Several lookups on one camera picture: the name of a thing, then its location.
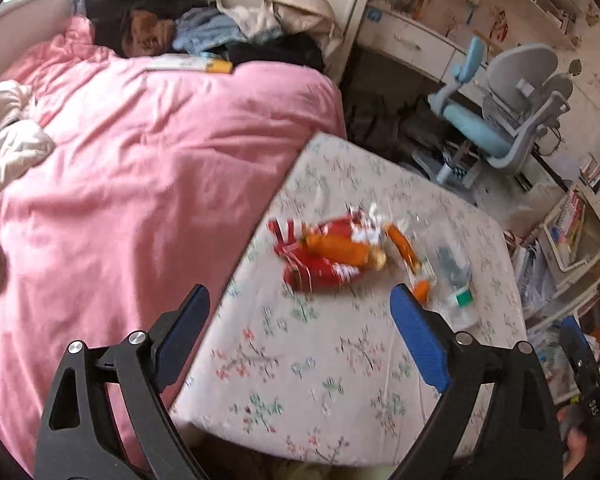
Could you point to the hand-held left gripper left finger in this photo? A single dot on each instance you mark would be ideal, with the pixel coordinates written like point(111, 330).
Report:
point(180, 330)

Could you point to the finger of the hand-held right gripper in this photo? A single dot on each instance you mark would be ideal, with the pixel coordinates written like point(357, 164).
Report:
point(582, 360)

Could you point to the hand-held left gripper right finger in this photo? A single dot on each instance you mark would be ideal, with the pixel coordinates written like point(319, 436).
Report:
point(420, 340)

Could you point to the small orange peel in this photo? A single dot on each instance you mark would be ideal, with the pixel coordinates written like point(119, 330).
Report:
point(421, 290)

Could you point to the clear plastic bottle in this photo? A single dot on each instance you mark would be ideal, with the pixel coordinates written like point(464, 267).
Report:
point(455, 270)

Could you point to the curled orange peel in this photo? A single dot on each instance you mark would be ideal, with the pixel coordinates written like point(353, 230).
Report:
point(402, 247)

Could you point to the red snack bag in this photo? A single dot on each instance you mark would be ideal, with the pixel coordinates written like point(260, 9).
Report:
point(325, 274)

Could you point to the floral bed sheet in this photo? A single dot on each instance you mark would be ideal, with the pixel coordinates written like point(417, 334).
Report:
point(330, 360)

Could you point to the white bookshelf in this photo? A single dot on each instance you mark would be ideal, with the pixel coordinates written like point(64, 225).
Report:
point(595, 260)

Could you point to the white book organizer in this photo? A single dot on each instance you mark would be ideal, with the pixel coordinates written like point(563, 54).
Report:
point(575, 240)

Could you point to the pink blanket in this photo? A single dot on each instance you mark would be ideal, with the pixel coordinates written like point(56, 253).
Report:
point(130, 170)

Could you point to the dark bag under desk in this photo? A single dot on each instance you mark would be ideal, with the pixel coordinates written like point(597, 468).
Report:
point(375, 120)

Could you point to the cream crumpled clothes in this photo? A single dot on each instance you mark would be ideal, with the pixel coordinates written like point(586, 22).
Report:
point(15, 145)

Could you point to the grey and blue desk chair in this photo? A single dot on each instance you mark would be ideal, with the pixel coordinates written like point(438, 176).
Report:
point(510, 90)

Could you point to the yellow and white book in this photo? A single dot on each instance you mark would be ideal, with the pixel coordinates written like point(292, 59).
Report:
point(190, 63)

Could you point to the black garment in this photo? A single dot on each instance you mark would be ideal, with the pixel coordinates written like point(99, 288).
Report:
point(275, 52)

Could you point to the blue denim garment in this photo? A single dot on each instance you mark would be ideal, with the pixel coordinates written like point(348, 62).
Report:
point(205, 32)

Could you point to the brown garment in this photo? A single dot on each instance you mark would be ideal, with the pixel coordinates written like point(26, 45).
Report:
point(147, 32)

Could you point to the white desk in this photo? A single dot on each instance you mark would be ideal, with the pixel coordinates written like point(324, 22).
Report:
point(410, 35)

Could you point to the white garment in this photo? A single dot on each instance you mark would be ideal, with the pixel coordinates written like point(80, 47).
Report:
point(245, 17)

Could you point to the black jacket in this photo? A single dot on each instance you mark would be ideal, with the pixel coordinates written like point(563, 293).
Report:
point(130, 2)

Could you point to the beige tote bag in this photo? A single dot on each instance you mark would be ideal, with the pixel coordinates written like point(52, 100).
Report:
point(300, 12)

